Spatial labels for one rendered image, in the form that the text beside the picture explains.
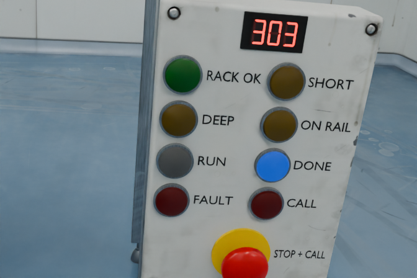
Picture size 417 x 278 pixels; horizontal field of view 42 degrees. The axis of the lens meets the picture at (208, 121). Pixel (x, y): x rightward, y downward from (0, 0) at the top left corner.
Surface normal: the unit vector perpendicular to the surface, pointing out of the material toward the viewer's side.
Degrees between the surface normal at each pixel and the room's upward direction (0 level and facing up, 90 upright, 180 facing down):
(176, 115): 87
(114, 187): 0
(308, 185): 90
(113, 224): 0
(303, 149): 90
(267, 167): 90
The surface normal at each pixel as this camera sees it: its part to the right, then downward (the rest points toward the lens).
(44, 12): 0.24, 0.38
